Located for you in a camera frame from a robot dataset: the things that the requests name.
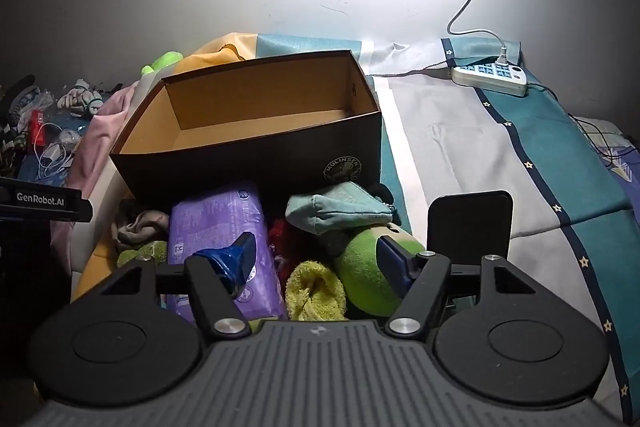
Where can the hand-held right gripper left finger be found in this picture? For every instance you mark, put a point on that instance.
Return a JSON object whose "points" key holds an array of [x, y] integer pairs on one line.
{"points": [[239, 259]]}

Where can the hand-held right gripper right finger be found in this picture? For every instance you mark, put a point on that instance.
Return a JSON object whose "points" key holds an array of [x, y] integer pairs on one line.
{"points": [[392, 264]]}

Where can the purple plastic packet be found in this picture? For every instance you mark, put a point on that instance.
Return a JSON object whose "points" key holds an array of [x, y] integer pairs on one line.
{"points": [[215, 217]]}

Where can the yellow fuzzy towel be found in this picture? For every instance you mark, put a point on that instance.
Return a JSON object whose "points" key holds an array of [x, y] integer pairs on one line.
{"points": [[310, 292]]}

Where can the teal fabric pouch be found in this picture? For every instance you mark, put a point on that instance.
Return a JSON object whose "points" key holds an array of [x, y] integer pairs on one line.
{"points": [[335, 207]]}

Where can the dark brown cardboard box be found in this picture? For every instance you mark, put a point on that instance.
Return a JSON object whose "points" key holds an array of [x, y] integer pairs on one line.
{"points": [[225, 167]]}

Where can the red cloth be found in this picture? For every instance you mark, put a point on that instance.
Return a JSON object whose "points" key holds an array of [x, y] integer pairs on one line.
{"points": [[280, 237]]}

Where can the black fabric piece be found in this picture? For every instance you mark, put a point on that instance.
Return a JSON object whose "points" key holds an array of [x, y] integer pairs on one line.
{"points": [[382, 194]]}

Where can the red small box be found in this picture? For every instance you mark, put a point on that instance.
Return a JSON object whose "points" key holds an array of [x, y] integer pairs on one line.
{"points": [[38, 127]]}

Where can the pink cloth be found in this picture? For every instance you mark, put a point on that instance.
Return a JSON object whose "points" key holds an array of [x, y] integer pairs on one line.
{"points": [[95, 142]]}

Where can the striped dark cloth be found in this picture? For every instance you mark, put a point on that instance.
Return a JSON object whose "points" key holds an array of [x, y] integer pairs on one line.
{"points": [[17, 117]]}

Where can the black smartphone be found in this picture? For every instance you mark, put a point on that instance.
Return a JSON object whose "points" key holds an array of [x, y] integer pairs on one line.
{"points": [[470, 222]]}

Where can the green fuzzy cloth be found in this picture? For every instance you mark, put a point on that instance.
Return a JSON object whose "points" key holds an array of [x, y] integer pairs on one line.
{"points": [[150, 252]]}

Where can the grey brown sock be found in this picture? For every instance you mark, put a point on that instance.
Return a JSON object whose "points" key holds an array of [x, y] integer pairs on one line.
{"points": [[145, 224]]}

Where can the pale knitted gloves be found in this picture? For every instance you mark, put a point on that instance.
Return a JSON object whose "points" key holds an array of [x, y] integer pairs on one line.
{"points": [[80, 97]]}

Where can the teal and white bed sheet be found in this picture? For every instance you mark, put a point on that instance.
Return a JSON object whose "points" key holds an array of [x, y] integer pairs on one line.
{"points": [[475, 147]]}

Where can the light green plush toy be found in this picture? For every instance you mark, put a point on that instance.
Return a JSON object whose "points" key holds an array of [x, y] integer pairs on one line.
{"points": [[162, 61]]}

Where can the white power strip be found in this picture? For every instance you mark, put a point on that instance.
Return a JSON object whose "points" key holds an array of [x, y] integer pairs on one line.
{"points": [[480, 78]]}

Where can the orange cloth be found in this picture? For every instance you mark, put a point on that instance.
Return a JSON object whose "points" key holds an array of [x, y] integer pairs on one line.
{"points": [[225, 47]]}

